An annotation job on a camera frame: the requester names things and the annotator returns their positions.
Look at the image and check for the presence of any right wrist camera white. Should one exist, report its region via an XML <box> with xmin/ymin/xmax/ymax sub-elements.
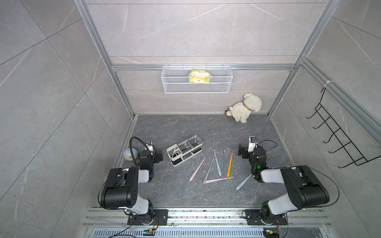
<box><xmin>248</xmin><ymin>136</ymin><xmax>258</xmax><ymax>152</ymax></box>

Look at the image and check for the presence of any white plush dog toy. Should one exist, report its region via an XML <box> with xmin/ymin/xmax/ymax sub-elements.
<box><xmin>225</xmin><ymin>93</ymin><xmax>262</xmax><ymax>124</ymax></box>

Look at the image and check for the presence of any aluminium mounting rail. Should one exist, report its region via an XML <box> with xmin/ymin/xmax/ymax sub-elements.
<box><xmin>81</xmin><ymin>207</ymin><xmax>331</xmax><ymax>228</ymax></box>

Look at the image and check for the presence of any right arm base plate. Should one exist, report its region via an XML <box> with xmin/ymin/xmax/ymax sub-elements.
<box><xmin>242</xmin><ymin>209</ymin><xmax>288</xmax><ymax>226</ymax></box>

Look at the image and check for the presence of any pink toothbrush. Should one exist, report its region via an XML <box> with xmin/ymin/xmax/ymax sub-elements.
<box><xmin>205</xmin><ymin>176</ymin><xmax>234</xmax><ymax>184</ymax></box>
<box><xmin>189</xmin><ymin>157</ymin><xmax>206</xmax><ymax>181</ymax></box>

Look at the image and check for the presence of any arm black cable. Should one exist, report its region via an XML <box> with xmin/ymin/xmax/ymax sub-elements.
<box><xmin>309</xmin><ymin>167</ymin><xmax>340</xmax><ymax>208</ymax></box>
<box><xmin>129</xmin><ymin>136</ymin><xmax>149</xmax><ymax>167</ymax></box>

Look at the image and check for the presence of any pale blue toothbrush lower right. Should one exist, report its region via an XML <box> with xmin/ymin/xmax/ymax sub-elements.
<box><xmin>236</xmin><ymin>175</ymin><xmax>253</xmax><ymax>190</ymax></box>

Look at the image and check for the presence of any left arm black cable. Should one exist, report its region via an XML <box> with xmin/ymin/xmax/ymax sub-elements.
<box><xmin>129</xmin><ymin>136</ymin><xmax>149</xmax><ymax>167</ymax></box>

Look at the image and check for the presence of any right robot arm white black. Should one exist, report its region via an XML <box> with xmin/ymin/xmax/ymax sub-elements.
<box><xmin>238</xmin><ymin>145</ymin><xmax>330</xmax><ymax>225</ymax></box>

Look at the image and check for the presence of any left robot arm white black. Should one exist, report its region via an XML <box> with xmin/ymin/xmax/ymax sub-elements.
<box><xmin>98</xmin><ymin>146</ymin><xmax>163</xmax><ymax>226</ymax></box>

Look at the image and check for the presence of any black wire hook rack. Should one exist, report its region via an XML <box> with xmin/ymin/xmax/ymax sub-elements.
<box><xmin>306</xmin><ymin>87</ymin><xmax>381</xmax><ymax>169</ymax></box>

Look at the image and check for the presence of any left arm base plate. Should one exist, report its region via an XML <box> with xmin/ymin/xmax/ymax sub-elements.
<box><xmin>128</xmin><ymin>209</ymin><xmax>169</xmax><ymax>226</ymax></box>

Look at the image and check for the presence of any grey beige toothbrush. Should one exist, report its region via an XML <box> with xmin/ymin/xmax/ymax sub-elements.
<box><xmin>203</xmin><ymin>159</ymin><xmax>215</xmax><ymax>184</ymax></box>

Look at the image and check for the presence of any cream toothbrush holder organizer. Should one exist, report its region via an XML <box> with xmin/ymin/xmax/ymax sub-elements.
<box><xmin>166</xmin><ymin>135</ymin><xmax>203</xmax><ymax>167</ymax></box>

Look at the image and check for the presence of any white wire mesh basket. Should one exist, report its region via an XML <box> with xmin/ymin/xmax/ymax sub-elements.
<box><xmin>161</xmin><ymin>66</ymin><xmax>233</xmax><ymax>94</ymax></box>

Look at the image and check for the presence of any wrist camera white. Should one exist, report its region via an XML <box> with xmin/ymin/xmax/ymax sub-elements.
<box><xmin>145</xmin><ymin>140</ymin><xmax>154</xmax><ymax>153</ymax></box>
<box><xmin>248</xmin><ymin>136</ymin><xmax>258</xmax><ymax>152</ymax></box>

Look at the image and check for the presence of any yellow toothbrush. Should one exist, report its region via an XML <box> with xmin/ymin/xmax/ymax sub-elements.
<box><xmin>227</xmin><ymin>151</ymin><xmax>233</xmax><ymax>178</ymax></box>

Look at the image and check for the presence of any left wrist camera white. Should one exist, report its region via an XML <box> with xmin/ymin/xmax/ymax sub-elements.
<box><xmin>145</xmin><ymin>140</ymin><xmax>154</xmax><ymax>153</ymax></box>

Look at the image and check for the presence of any yellow wipes packet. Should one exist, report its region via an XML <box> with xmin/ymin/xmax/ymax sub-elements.
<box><xmin>189</xmin><ymin>69</ymin><xmax>211</xmax><ymax>84</ymax></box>

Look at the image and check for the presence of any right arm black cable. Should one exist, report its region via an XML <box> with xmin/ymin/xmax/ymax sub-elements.
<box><xmin>309</xmin><ymin>167</ymin><xmax>340</xmax><ymax>208</ymax></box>

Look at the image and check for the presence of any light blue toothbrush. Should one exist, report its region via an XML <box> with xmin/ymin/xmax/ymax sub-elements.
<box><xmin>213</xmin><ymin>149</ymin><xmax>222</xmax><ymax>177</ymax></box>

